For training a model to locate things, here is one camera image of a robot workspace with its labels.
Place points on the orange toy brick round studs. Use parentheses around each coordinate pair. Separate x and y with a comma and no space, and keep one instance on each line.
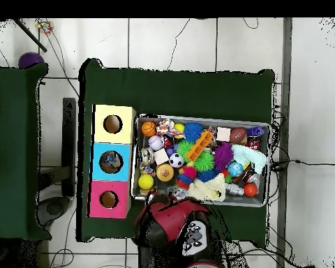
(199,146)

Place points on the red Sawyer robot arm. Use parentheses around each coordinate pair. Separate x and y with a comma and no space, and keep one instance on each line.
(173,223)

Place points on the wooden box three holes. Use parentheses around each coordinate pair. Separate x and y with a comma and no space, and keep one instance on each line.
(125,137)

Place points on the clear shallow mesh bin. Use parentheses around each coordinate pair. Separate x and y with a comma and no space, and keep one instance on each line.
(201,118)

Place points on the small black white soccer ball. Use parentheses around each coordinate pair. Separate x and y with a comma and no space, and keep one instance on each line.
(176,160)

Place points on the small orange basketball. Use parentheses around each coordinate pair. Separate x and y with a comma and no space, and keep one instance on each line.
(149,129)

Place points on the blue spiky ball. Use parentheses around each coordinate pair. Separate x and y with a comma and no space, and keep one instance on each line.
(193,132)

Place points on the green spiky ball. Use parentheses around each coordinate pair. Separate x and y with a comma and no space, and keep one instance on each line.
(203,162)

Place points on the yellow green ball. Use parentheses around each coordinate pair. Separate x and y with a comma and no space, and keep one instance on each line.
(146,182)

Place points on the purple spiky ball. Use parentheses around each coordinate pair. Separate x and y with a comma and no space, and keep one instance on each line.
(223,155)

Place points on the cream knitted cloth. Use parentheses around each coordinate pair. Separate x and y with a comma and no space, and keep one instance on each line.
(207,188)

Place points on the brown toy football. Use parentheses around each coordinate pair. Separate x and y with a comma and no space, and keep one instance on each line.
(238,135)

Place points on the light blue cloth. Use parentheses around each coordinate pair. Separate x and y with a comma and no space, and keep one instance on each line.
(250,158)

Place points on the black upright bar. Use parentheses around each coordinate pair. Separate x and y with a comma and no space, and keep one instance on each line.
(69,145)

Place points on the grey round base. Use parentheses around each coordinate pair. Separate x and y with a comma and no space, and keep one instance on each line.
(54,207)

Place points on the dark green side table cloth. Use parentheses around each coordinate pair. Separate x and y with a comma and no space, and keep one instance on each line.
(14,167)

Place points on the purple round object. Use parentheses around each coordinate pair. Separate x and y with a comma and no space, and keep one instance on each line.
(30,60)

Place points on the small colourful item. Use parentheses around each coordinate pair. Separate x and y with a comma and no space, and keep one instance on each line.
(44,25)

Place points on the black stick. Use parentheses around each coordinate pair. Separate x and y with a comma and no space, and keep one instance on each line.
(28,33)

